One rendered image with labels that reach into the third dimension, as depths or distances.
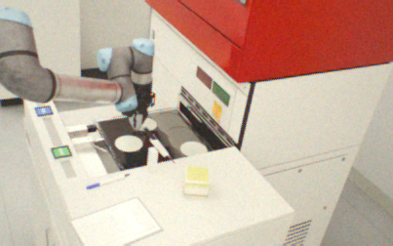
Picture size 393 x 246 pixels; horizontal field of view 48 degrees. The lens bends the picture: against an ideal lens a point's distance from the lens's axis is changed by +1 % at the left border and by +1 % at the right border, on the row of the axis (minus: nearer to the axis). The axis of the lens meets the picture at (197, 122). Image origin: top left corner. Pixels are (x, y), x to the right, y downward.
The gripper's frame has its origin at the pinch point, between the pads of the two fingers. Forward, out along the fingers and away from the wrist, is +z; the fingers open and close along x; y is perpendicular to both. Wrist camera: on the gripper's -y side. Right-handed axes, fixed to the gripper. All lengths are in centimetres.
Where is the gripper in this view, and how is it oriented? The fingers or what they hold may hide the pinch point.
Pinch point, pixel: (135, 129)
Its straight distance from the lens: 169.6
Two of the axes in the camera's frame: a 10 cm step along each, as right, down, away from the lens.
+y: 4.4, -4.4, 7.9
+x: -8.9, -3.4, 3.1
